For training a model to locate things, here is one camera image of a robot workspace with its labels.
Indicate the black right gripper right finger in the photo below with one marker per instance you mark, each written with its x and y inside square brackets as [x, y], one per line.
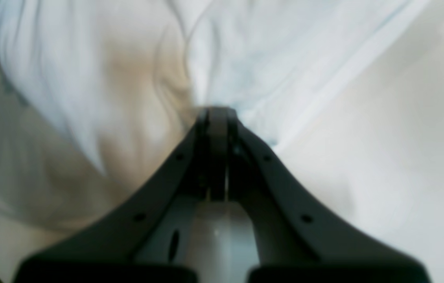
[299, 240]

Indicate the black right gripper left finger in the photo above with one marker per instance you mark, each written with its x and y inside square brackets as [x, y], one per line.
[144, 240]

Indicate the white T-shirt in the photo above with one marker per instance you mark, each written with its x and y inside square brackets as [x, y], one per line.
[125, 81]

